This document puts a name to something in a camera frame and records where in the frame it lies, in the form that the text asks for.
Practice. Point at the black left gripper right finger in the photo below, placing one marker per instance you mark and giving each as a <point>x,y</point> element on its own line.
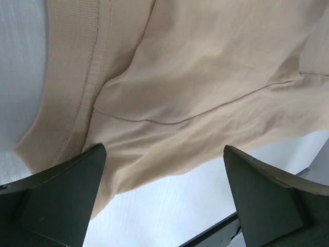
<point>274,207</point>

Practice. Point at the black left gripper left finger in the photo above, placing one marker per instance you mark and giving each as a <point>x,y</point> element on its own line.
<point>52,207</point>

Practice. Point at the beige t shirt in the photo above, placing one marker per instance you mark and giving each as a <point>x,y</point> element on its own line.
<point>166,85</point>

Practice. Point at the aluminium front rail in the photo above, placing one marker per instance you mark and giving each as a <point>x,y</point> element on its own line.
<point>304,173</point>

